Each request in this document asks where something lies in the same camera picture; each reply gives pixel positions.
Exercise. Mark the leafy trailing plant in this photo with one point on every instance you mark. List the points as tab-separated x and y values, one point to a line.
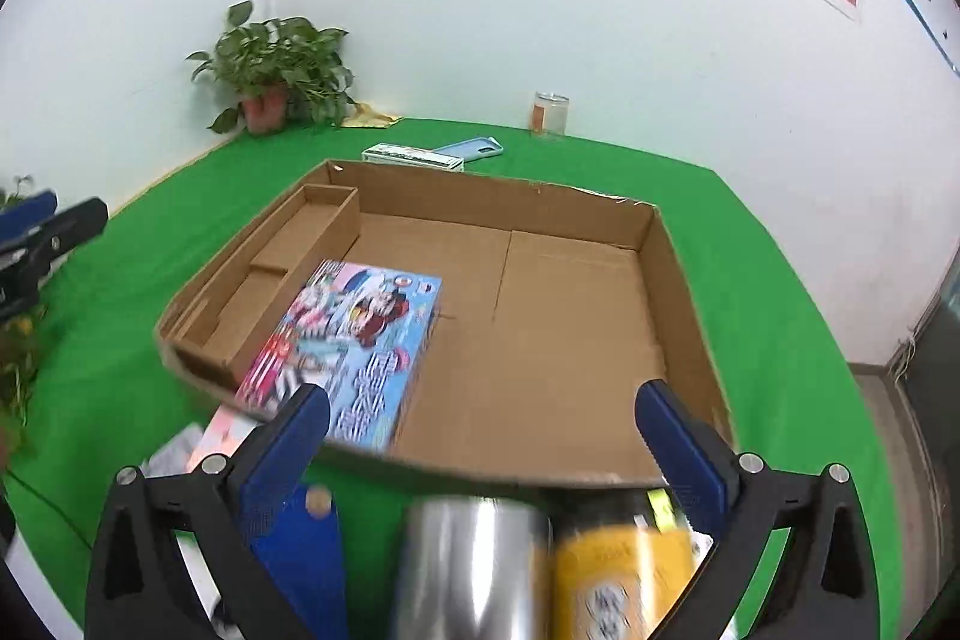
19	370

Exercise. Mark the yellow green small packet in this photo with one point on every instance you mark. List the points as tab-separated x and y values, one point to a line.
661	509

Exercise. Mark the silver metal can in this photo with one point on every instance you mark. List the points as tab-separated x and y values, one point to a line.
465	572

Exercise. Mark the blue metal stapler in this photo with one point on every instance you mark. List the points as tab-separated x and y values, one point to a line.
307	572

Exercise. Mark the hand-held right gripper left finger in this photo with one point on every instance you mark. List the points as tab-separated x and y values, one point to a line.
286	452

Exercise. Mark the white grey packet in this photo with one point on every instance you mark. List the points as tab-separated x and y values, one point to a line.
174	452

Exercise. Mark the green tablecloth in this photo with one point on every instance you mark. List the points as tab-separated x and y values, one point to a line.
750	250

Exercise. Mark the blue phone case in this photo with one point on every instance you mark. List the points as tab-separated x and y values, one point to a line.
471	148

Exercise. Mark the brown cardboard box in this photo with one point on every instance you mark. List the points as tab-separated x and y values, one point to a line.
562	325

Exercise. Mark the colourful printed toy box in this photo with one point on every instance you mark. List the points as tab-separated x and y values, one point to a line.
360	340

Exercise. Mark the glass jar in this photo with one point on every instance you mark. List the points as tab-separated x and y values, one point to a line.
549	115

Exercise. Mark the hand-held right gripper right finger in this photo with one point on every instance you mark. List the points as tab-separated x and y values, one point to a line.
675	437

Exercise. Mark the potted green plant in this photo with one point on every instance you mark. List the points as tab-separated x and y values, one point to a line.
277	55

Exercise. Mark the grey cabinet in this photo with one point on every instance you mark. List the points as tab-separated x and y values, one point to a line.
941	325

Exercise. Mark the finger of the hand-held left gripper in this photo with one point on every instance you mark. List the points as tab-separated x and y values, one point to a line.
64	231
26	216

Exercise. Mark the white green long box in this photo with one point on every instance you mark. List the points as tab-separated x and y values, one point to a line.
412	158

